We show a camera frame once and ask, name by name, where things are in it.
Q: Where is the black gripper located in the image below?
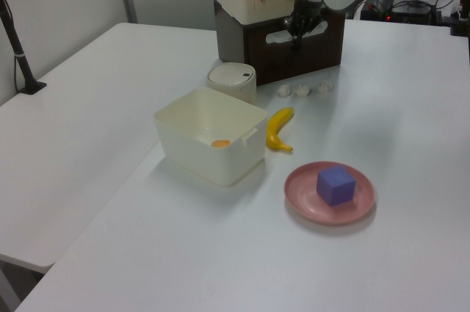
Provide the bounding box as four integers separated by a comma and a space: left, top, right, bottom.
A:
283, 0, 325, 53

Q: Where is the brown drawer with white handle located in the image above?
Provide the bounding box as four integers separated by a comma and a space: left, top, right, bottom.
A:
243, 10, 346, 86

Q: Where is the dark brown drawer cabinet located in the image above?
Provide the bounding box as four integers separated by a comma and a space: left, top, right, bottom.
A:
213, 0, 346, 87

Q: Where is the small cream trash can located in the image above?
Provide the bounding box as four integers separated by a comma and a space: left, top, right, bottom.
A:
206, 62, 258, 105

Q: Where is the yellow toy banana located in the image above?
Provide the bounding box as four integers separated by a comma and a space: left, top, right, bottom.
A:
265, 106, 296, 153

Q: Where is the black electronics box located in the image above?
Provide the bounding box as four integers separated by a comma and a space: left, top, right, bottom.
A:
389, 0, 438, 25

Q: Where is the cream plastic storage box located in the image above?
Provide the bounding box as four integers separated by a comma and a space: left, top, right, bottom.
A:
153, 87, 269, 187

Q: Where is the purple cube block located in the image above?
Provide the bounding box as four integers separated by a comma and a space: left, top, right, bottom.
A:
316, 165, 357, 208

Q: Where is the pink round plate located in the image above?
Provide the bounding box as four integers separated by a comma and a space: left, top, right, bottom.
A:
283, 161, 377, 226

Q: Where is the black pole with table clamp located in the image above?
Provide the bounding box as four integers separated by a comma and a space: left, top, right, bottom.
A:
0, 0, 48, 95

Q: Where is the black camera stand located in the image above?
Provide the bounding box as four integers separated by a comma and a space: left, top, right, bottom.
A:
360, 0, 400, 21

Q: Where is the black table clamp mount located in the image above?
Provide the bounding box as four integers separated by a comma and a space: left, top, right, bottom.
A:
448, 0, 470, 37

